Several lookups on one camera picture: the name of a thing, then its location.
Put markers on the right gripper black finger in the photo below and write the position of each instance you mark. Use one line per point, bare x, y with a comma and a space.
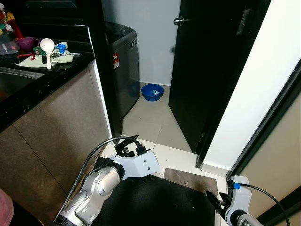
213, 199

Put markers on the grey kitchen base cabinet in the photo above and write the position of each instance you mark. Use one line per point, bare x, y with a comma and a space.
51, 141

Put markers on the grey doormat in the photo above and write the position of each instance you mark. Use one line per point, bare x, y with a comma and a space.
193, 181

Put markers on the blue plastic basin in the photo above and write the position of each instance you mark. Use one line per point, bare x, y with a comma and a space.
152, 93

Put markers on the black floor mat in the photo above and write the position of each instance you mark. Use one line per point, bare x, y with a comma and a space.
150, 207

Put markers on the grey washing machine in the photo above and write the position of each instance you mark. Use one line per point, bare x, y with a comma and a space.
126, 70

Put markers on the pale green cloth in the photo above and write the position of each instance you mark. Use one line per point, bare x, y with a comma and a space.
63, 61

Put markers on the steel spoon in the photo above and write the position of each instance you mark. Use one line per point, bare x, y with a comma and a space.
70, 55

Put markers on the black door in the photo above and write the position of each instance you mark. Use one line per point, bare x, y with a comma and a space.
209, 70

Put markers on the small blue plastic item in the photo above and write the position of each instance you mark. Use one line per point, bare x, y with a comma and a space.
61, 48

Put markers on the white rice spoon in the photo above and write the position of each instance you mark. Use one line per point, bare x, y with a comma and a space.
47, 45

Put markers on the stainless steel sink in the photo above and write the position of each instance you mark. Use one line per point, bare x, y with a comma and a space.
14, 82

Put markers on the silver door knob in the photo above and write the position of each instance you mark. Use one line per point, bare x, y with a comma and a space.
178, 21

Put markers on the person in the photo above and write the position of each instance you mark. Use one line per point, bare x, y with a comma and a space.
4, 207

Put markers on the purple bowl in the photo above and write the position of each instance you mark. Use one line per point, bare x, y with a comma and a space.
26, 44

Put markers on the clear plastic container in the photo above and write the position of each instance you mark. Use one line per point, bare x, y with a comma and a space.
7, 44

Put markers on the colourful red package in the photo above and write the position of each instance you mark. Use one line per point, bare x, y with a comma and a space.
9, 23

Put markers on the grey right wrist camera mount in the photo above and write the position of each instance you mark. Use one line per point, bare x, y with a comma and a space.
239, 200

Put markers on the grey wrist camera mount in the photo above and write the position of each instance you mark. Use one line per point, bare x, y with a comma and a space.
141, 165
239, 200

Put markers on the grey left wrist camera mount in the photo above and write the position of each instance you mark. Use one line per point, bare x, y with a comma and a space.
141, 165

